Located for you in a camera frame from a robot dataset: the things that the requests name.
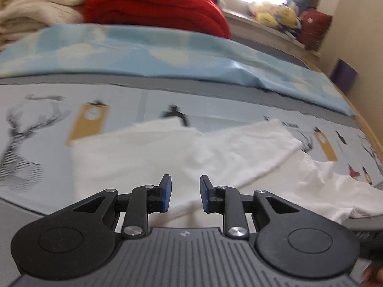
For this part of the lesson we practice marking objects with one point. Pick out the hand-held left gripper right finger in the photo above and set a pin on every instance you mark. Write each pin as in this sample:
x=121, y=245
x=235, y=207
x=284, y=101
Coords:
x=206, y=193

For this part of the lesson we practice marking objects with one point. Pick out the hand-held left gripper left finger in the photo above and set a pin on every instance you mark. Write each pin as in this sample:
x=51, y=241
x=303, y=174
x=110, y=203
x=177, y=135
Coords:
x=166, y=192

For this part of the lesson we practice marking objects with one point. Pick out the white t-shirt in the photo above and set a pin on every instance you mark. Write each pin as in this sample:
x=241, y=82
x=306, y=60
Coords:
x=191, y=167

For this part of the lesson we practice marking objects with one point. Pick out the deer print grey bed sheet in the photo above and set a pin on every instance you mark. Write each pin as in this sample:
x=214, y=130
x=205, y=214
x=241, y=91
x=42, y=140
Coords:
x=45, y=143

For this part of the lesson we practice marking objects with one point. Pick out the light blue cloud print blanket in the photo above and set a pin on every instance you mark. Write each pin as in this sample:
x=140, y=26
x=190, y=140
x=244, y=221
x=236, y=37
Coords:
x=143, y=50

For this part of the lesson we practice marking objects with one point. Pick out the purple box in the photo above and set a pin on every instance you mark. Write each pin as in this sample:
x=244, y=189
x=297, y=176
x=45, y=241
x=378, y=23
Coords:
x=344, y=76

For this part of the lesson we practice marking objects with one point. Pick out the red knitted blanket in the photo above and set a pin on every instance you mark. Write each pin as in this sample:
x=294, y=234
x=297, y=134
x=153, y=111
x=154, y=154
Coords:
x=155, y=4

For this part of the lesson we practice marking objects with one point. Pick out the red bag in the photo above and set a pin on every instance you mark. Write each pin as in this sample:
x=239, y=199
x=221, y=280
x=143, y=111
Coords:
x=314, y=28

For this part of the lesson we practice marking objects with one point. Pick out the cream knitted blanket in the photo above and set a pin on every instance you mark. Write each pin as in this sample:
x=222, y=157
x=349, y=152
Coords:
x=33, y=4

